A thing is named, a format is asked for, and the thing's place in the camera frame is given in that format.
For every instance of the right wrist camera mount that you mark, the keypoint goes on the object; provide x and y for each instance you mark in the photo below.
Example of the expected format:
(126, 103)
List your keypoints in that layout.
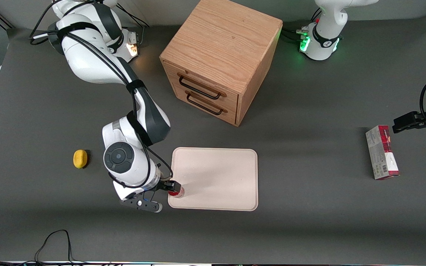
(141, 204)

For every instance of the red soda can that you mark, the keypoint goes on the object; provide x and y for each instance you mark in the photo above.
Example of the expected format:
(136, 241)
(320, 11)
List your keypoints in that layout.
(178, 193)

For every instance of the red tartan cardboard box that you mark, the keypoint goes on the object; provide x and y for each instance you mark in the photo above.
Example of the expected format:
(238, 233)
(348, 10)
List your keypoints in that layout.
(379, 155)

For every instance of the wooden drawer front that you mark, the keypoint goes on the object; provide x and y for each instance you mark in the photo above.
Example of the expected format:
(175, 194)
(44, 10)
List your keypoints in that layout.
(207, 77)
(231, 114)

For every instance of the cream rectangular tray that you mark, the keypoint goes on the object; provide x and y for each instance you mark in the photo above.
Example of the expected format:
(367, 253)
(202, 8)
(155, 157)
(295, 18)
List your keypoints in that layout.
(216, 177)

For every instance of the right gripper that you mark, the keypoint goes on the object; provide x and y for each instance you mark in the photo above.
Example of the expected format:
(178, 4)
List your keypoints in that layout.
(167, 184)

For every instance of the yellow lemon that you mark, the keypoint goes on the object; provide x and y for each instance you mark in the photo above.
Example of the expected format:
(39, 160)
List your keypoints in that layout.
(80, 159)

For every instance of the wooden drawer cabinet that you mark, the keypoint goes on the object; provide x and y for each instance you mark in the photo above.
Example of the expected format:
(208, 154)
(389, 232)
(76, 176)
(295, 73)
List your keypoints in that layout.
(222, 40)

